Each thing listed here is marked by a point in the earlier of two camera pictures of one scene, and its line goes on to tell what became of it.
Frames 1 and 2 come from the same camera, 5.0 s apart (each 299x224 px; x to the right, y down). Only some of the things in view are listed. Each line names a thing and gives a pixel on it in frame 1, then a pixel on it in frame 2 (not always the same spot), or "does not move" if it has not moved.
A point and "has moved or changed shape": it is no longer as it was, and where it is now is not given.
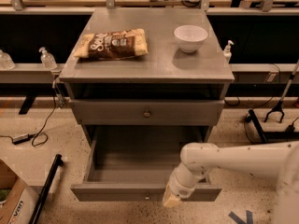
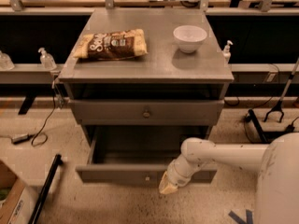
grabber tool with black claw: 279,105 does not move
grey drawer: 135,162 has moved or changed shape
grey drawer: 149,111 does not move
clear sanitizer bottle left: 48,60 does not move
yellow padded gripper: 180,186 to 176,174
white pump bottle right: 227,51 does not move
